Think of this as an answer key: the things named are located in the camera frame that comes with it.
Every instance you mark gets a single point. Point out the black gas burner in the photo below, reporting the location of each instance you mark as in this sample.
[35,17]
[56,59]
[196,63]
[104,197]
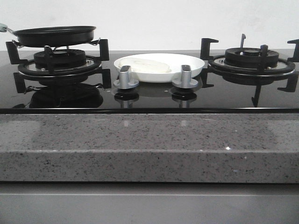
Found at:
[249,57]
[61,59]

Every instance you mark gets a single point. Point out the black left gas burner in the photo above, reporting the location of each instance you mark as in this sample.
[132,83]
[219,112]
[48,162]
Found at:
[61,59]

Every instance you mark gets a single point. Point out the black right gas burner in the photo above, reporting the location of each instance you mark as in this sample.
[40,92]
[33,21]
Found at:
[249,57]

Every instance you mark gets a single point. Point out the chrome wire pan reducer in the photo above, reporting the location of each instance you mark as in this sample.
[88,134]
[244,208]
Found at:
[56,46]

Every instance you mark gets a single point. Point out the silver stove knob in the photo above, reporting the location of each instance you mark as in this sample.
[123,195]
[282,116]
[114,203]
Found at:
[185,81]
[125,81]

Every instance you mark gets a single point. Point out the black left burner pan support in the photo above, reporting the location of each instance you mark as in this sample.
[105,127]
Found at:
[28,68]

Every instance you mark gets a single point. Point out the black glass gas cooktop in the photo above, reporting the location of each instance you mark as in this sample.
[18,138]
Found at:
[217,92]

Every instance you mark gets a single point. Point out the fried egg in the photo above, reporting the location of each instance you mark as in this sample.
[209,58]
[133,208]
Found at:
[145,65]

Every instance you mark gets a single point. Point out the grey cabinet drawer front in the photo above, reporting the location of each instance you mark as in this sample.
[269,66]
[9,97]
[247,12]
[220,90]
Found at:
[106,203]

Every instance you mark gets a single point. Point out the black small frying pan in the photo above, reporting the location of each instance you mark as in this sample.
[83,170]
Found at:
[53,36]

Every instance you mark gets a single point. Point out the silver right stove knob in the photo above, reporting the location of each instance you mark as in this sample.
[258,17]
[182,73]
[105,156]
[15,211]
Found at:
[185,81]

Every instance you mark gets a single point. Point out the silver left stove knob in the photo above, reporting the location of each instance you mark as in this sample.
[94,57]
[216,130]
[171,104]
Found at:
[125,81]

